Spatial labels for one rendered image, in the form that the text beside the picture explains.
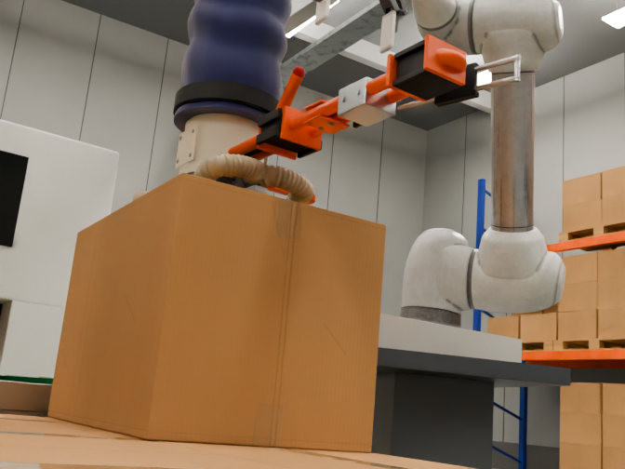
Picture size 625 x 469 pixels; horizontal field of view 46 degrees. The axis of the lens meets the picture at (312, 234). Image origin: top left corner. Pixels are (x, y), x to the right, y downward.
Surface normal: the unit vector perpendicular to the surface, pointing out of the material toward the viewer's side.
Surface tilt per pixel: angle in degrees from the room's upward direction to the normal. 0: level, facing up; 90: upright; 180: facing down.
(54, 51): 90
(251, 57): 77
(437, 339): 90
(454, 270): 85
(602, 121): 90
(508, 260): 112
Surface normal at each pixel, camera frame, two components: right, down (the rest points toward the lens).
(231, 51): 0.00, -0.49
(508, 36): -0.39, 0.28
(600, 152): -0.83, -0.20
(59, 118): 0.54, -0.15
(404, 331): 0.22, -0.21
